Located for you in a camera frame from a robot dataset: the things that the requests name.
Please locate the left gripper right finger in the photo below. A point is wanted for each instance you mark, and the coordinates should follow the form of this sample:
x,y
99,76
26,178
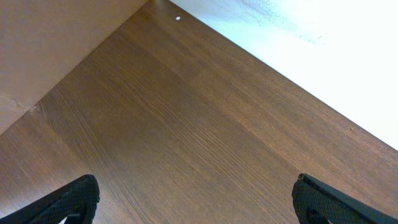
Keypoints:
x,y
316,202

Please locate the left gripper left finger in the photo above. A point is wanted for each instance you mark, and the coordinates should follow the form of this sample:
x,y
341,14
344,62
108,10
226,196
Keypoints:
x,y
75,202

